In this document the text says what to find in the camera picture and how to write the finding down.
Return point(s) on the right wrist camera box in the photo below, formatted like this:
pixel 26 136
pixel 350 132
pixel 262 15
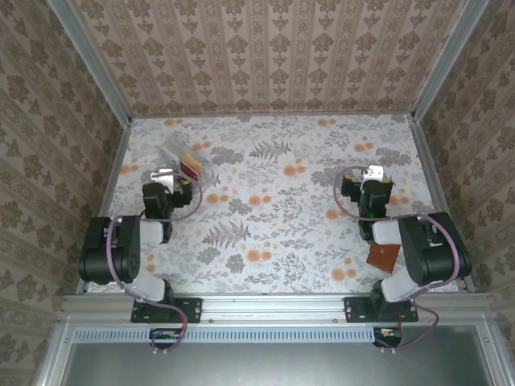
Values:
pixel 374 172

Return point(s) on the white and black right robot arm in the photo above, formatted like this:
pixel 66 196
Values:
pixel 434 257

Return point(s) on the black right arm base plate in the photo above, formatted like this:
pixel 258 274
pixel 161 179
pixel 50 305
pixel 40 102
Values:
pixel 354 309

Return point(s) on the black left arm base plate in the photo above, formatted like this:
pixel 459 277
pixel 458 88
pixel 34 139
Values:
pixel 193 309

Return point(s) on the tan card stack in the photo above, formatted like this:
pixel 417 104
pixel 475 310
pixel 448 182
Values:
pixel 192 159

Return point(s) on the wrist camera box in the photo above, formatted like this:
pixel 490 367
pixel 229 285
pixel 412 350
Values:
pixel 374 172
pixel 163 177

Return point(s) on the aluminium front rail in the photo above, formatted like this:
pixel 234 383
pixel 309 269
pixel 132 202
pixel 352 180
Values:
pixel 273 307

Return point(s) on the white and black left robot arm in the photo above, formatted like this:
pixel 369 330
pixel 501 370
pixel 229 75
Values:
pixel 96 257

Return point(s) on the aluminium table side rail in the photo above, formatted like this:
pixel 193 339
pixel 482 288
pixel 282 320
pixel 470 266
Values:
pixel 433 181
pixel 106 201

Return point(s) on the red card stack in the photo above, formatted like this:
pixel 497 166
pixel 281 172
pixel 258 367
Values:
pixel 189 169

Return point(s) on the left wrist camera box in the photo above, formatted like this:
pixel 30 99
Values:
pixel 163 177

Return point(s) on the aluminium frame post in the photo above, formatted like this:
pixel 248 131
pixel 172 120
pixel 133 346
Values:
pixel 446 60
pixel 93 60

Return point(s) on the grey metal panel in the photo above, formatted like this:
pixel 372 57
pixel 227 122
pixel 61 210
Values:
pixel 273 366

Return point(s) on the clear acrylic card box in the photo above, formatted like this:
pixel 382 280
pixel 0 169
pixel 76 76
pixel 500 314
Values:
pixel 173 145

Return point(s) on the brown leather card holder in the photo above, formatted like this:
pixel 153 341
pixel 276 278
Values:
pixel 382 259

